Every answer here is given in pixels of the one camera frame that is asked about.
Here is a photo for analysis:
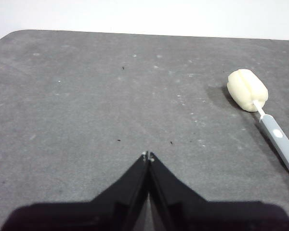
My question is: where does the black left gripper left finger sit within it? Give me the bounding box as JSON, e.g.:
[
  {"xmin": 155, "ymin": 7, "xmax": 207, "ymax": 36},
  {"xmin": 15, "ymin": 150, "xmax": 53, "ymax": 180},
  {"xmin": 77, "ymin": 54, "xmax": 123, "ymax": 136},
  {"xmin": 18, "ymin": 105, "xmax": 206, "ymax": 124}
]
[{"xmin": 1, "ymin": 151, "xmax": 149, "ymax": 231}]

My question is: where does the grey-handled sponge cup brush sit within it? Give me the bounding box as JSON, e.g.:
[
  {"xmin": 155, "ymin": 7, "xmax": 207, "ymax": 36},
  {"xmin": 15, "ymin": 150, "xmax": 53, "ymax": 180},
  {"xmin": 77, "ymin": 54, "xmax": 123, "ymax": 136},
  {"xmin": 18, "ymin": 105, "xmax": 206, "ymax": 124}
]
[{"xmin": 227, "ymin": 68, "xmax": 289, "ymax": 187}]

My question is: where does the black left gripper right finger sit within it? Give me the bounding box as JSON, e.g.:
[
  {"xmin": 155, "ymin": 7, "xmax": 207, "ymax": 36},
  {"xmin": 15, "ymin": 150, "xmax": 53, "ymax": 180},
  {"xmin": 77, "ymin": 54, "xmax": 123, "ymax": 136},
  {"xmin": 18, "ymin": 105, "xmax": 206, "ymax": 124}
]
[{"xmin": 148, "ymin": 151, "xmax": 289, "ymax": 231}]

